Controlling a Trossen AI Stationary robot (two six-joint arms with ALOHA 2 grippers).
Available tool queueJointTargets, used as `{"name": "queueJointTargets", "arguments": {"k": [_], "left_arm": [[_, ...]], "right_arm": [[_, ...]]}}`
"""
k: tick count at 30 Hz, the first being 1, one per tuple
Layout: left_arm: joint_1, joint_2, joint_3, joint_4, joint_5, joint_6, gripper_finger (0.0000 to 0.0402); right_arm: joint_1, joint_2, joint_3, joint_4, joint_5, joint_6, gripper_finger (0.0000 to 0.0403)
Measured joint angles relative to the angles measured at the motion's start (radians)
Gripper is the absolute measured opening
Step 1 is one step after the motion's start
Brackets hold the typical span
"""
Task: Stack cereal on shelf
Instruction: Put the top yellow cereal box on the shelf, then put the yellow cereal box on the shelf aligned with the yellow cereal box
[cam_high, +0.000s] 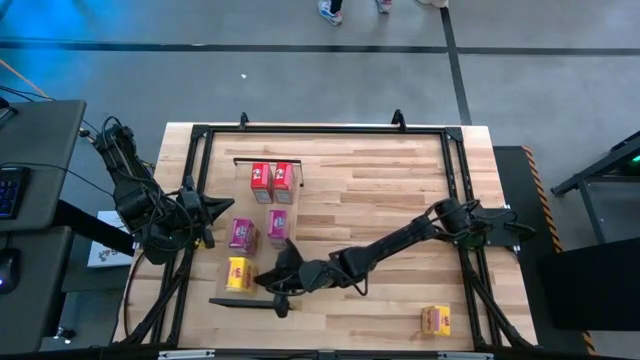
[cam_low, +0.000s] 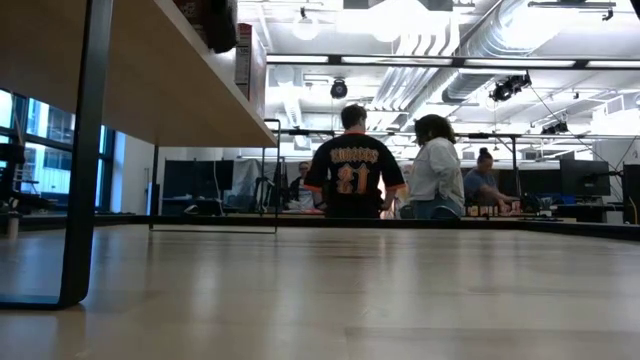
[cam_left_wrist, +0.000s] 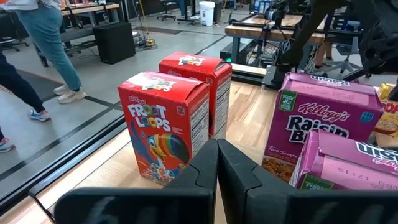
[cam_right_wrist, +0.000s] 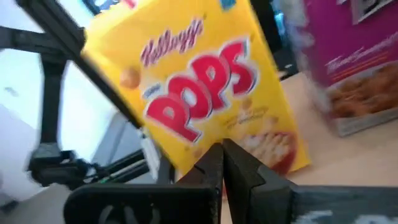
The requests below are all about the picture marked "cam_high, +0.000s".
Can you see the black frame bracket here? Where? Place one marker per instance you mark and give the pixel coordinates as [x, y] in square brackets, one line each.
[398, 120]
[243, 121]

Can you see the black hazard-striped floor mat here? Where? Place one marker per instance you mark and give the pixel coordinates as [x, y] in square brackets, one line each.
[510, 156]

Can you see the grey desk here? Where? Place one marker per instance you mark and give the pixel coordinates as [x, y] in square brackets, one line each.
[40, 300]
[45, 140]

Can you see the person's beige shoe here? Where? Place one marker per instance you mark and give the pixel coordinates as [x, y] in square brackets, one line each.
[434, 3]

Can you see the purple Raisin Bran cereal box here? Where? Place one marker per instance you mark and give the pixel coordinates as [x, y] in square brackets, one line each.
[278, 225]
[244, 235]

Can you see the black computer mouse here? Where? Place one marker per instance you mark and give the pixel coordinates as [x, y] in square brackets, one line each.
[7, 270]

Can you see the grey metal cart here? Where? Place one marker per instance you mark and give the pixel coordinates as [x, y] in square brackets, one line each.
[617, 215]

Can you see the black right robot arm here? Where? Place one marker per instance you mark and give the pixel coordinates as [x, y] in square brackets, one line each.
[390, 245]

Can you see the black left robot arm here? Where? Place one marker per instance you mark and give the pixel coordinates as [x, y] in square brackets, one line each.
[132, 195]

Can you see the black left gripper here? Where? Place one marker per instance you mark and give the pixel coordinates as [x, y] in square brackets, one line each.
[197, 212]

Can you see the silver metal bracket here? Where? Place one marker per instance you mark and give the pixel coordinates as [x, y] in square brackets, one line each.
[465, 356]
[185, 355]

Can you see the black aluminium table frame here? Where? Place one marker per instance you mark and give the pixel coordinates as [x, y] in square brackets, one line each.
[325, 129]

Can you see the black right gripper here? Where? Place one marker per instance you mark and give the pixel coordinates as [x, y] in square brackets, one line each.
[302, 275]

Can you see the person's white blue shoe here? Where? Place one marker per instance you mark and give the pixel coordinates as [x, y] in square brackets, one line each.
[383, 6]
[331, 14]

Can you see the black desk foot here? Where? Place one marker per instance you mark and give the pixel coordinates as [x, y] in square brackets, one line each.
[90, 227]

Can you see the desk caster wheel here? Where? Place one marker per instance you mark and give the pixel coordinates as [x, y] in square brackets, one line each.
[65, 334]

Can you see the black backlit keyboard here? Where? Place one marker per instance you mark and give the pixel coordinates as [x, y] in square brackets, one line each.
[12, 192]

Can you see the white paper sheet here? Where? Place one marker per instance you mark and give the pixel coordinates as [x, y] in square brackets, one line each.
[107, 255]

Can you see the red Froot Loops cereal box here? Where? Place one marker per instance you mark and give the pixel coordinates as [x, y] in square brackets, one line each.
[284, 177]
[261, 177]

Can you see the black cabinet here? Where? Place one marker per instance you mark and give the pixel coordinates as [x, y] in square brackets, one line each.
[590, 285]

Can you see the yellow Corn Pops cereal box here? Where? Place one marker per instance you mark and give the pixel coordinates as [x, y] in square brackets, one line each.
[239, 274]
[436, 320]

